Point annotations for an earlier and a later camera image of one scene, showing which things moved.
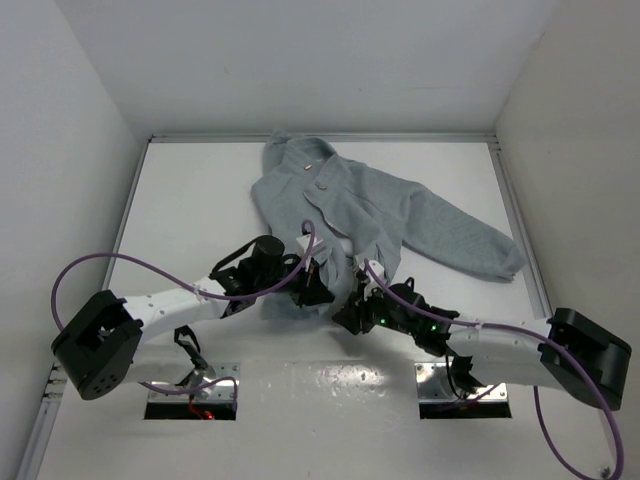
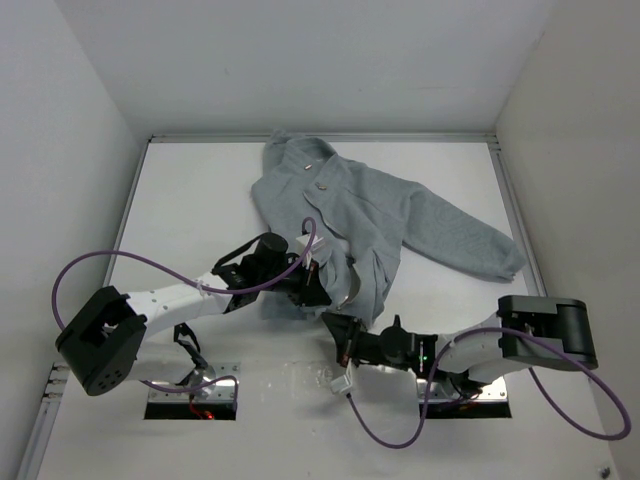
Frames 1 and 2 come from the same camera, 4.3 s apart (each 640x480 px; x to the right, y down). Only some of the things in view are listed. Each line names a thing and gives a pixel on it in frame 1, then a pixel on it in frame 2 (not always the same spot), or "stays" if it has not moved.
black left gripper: x=310 y=288 stays
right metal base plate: x=434 y=385 stays
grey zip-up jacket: x=353 y=214 stays
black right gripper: x=356 y=319 -> x=349 y=330
